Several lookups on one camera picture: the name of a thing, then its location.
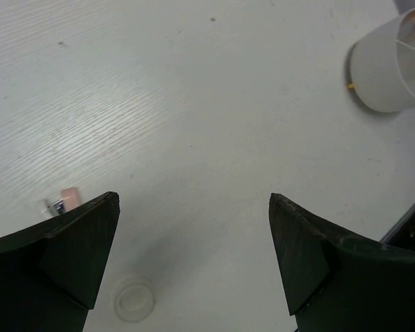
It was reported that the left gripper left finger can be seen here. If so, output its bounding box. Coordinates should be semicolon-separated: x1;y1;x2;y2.
0;192;120;331

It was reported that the white tape roll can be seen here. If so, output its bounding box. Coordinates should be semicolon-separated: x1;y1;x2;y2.
113;276;156;323

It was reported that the pink correction tape dispenser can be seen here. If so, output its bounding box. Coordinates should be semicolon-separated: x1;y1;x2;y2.
37;187;82;219

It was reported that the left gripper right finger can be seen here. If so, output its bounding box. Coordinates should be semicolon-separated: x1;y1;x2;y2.
268;194;415;331

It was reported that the white round divided organizer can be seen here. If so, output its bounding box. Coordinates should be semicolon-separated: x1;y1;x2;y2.
349;8;415;113

